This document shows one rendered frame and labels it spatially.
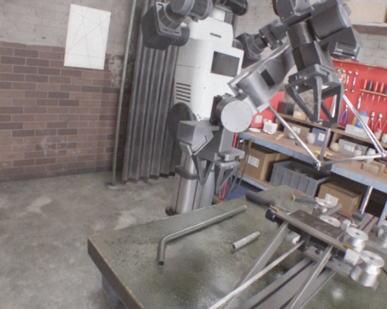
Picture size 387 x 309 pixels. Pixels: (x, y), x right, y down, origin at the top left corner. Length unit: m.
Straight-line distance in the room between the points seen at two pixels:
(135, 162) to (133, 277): 2.51
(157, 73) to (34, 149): 1.45
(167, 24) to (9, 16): 2.06
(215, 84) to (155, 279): 0.72
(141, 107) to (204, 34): 1.85
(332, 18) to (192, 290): 0.54
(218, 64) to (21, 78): 2.13
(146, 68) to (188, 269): 2.44
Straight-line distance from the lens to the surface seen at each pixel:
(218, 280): 0.53
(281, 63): 0.63
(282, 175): 2.29
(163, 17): 0.93
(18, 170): 3.02
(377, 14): 2.64
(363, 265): 0.57
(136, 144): 2.91
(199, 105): 1.00
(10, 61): 2.80
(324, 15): 0.58
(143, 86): 2.82
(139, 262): 0.54
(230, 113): 0.49
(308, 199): 0.99
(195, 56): 1.00
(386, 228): 0.92
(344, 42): 0.55
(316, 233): 0.42
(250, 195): 0.86
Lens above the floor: 1.22
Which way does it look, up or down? 16 degrees down
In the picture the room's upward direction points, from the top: 10 degrees clockwise
